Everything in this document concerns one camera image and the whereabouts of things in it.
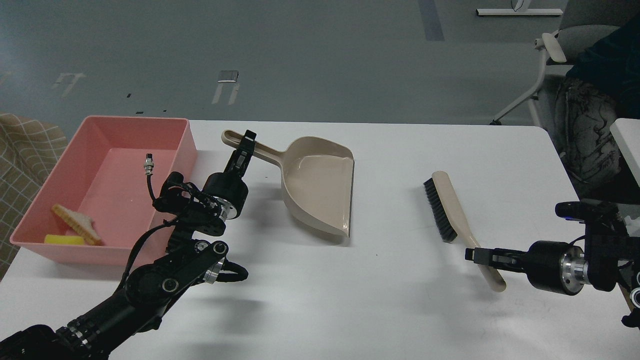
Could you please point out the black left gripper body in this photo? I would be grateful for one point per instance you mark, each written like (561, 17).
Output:
(230, 187)

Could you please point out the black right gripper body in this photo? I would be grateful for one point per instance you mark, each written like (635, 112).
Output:
(557, 267)

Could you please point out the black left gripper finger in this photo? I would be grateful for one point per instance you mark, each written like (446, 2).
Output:
(246, 149)
(232, 166)

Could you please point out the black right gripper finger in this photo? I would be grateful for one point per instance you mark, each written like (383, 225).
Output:
(484, 253)
(501, 263)

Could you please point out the beige hand brush black bristles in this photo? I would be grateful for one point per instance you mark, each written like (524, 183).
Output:
(450, 217)

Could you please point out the beige plastic dustpan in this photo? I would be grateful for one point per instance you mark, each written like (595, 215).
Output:
(317, 180)

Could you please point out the yellow green sponge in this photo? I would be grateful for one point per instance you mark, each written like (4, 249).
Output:
(73, 240)

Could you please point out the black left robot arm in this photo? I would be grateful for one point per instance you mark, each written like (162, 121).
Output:
(163, 264)

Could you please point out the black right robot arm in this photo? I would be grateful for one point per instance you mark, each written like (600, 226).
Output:
(605, 257)

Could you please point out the pink plastic bin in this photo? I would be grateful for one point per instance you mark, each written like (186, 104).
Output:
(101, 175)

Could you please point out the white side table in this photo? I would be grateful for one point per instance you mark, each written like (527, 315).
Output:
(626, 132)

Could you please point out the person in dark clothes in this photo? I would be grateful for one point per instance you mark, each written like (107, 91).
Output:
(601, 87)

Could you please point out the beige checked cloth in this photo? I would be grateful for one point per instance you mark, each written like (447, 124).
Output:
(29, 150)

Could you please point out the white office chair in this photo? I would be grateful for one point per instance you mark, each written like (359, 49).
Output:
(582, 24)

